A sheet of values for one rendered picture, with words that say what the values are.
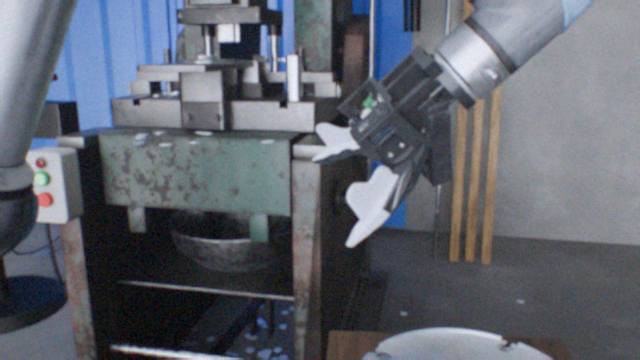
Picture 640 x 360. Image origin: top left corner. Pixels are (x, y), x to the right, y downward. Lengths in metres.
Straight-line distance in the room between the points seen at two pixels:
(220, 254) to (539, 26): 0.83
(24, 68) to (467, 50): 0.45
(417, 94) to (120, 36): 2.23
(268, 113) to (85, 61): 1.82
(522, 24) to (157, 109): 0.80
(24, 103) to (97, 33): 2.07
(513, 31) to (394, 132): 0.15
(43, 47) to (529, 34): 0.49
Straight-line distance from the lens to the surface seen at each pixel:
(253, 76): 1.17
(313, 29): 1.36
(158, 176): 1.08
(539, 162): 2.40
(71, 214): 1.08
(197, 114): 1.08
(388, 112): 0.54
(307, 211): 0.92
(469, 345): 0.83
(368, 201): 0.55
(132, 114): 1.18
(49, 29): 0.63
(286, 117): 1.05
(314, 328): 1.01
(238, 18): 1.15
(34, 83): 0.64
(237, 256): 1.16
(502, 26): 0.55
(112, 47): 2.70
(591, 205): 2.49
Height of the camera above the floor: 0.81
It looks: 14 degrees down
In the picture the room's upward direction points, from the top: straight up
